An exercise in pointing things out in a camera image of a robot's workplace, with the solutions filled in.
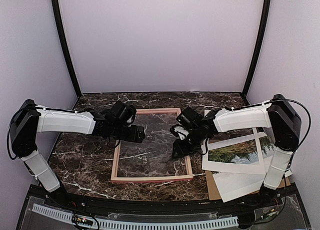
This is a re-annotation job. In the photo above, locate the grey slotted cable duct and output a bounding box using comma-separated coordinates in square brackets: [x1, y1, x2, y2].
[31, 204, 239, 230]

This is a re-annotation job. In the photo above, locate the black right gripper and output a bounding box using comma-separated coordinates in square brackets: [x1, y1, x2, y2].
[171, 127, 204, 159]

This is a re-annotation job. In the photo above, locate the black right corner post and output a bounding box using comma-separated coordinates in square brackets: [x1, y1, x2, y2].
[242, 0, 271, 97]

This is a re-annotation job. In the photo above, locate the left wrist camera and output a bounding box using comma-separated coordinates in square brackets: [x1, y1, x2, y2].
[126, 105, 137, 125]

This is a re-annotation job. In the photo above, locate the white mat board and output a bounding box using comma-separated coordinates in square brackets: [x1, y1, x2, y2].
[202, 128, 266, 175]

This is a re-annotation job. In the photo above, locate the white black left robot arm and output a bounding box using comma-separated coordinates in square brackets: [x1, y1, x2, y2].
[6, 99, 146, 208]

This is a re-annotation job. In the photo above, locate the black corner post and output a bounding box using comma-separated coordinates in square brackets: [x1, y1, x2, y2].
[51, 0, 82, 98]
[242, 0, 271, 97]

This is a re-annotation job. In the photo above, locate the black left corner post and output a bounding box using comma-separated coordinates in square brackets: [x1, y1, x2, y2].
[51, 0, 82, 98]

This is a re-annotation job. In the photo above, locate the clear acrylic sheet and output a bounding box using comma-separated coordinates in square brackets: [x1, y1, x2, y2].
[117, 113, 187, 178]

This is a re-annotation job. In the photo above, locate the brown cardboard backing board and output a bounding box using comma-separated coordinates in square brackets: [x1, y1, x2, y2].
[205, 171, 291, 201]

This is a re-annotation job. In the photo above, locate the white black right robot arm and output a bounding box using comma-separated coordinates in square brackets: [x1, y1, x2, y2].
[170, 94, 302, 207]

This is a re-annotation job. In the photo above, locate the light wooden picture frame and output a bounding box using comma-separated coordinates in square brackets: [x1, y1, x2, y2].
[110, 108, 194, 183]

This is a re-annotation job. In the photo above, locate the landscape photo print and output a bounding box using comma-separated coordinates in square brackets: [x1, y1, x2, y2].
[207, 132, 293, 203]

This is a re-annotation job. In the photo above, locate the small circuit board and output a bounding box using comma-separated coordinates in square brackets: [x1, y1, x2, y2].
[71, 215, 93, 226]

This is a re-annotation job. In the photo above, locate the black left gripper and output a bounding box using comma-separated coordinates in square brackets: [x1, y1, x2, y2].
[111, 122, 145, 143]

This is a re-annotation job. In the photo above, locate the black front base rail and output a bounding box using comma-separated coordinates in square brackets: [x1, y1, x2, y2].
[15, 183, 312, 230]

